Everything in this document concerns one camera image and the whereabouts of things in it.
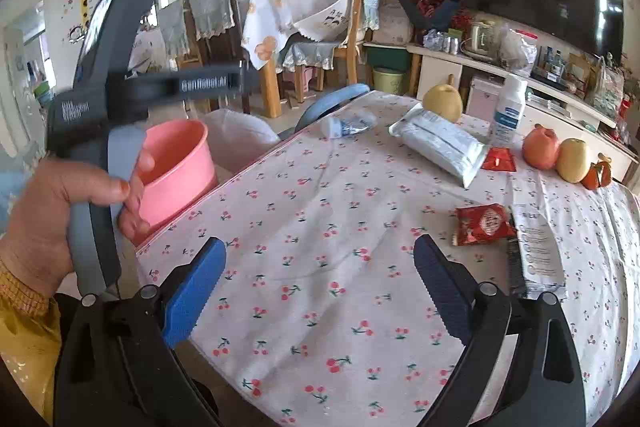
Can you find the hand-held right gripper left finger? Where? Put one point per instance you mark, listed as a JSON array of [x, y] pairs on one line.
[[192, 297]]

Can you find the red apple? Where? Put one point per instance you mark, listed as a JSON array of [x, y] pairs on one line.
[[540, 147]]

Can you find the clear plastic zip bag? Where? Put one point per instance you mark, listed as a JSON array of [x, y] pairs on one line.
[[520, 44]]

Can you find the light blue chair back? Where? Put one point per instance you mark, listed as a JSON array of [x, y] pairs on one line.
[[330, 102]]

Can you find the pale round pear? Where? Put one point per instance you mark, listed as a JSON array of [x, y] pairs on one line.
[[442, 102]]

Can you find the person's left hand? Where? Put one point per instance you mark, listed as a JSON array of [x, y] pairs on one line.
[[40, 217]]

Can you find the person's left forearm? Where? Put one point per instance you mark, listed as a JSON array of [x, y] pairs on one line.
[[25, 337]]

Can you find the dark wooden chair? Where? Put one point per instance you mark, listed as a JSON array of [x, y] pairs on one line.
[[210, 57]]

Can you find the red brown snack packet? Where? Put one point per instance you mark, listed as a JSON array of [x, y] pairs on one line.
[[482, 224]]

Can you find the green bin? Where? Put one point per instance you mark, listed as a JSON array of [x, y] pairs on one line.
[[389, 81]]

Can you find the pink bin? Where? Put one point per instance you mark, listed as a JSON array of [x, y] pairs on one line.
[[175, 172]]

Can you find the white plastic bottle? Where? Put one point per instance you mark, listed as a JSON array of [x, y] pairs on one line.
[[507, 114]]

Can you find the golden yellow pear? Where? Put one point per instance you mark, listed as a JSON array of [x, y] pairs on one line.
[[574, 159]]

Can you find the glass kettle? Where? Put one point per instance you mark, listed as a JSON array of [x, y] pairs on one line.
[[482, 37]]

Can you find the white printed sack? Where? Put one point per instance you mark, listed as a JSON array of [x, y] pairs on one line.
[[395, 24]]

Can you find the white orange print cloth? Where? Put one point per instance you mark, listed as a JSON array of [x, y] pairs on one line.
[[262, 32]]

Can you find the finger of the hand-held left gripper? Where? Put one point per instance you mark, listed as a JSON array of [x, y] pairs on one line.
[[200, 83]]

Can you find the cherry print tablecloth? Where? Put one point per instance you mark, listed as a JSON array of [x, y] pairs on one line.
[[325, 217]]

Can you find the orange tangerine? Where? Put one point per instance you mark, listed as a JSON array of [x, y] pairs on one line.
[[597, 174]]

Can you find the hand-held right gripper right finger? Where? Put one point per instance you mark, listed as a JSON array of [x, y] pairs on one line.
[[442, 292]]

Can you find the white plastic bag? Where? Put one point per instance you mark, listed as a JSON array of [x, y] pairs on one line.
[[240, 137]]

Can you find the grey wet wipes packet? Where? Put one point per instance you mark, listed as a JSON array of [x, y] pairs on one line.
[[440, 142]]

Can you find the white tv cabinet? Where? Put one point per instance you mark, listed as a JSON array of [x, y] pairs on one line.
[[550, 112]]

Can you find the navy white milk powder bag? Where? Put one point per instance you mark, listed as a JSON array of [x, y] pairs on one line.
[[540, 247]]

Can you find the bright red snack packet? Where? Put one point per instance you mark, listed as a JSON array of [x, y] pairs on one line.
[[499, 158]]

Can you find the light wooden chair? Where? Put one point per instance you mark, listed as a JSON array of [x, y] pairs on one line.
[[357, 22]]

